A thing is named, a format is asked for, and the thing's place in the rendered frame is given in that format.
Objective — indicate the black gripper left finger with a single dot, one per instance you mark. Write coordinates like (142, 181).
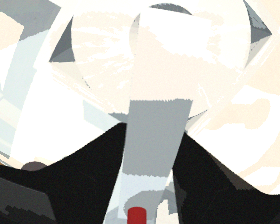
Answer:
(74, 190)

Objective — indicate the hammer with grey head and wooden handle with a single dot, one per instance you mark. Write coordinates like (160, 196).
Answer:
(33, 166)

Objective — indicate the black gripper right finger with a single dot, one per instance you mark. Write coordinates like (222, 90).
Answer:
(208, 192)

